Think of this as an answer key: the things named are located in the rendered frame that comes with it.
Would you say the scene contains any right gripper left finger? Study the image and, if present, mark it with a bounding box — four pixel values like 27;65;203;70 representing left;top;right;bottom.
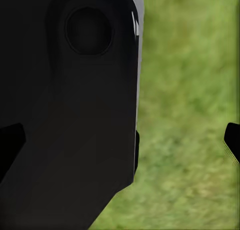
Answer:
0;123;26;183

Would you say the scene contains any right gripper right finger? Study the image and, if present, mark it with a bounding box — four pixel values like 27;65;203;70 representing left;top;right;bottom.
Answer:
224;123;240;163

